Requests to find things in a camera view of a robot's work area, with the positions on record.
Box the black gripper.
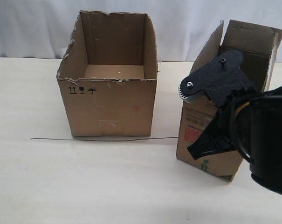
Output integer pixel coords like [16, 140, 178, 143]
[179, 49, 259, 160]

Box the red-printed cardboard box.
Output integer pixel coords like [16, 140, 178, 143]
[176, 20, 282, 182]

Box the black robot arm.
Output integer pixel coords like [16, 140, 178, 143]
[179, 49, 282, 195]

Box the large open cardboard box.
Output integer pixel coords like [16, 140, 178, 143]
[56, 11, 158, 137]

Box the thin dark line on table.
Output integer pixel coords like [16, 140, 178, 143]
[30, 136, 178, 142]

